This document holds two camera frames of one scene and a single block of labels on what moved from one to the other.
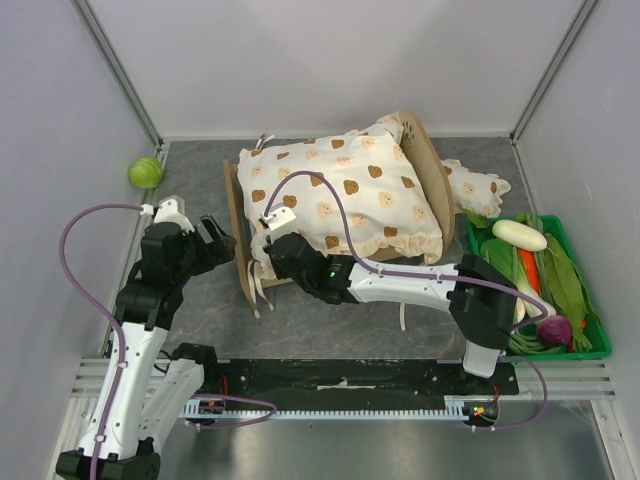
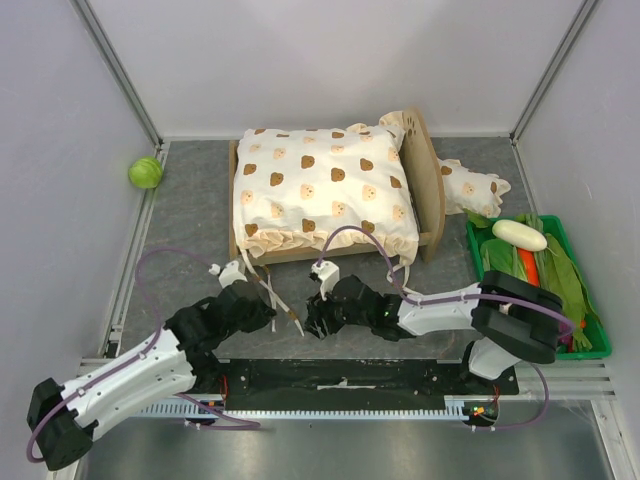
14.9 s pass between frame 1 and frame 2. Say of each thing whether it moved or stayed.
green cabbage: stayed
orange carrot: stayed
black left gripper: moved
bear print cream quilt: stayed
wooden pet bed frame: moved
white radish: stayed
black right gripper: moved
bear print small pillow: stayed
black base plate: stayed
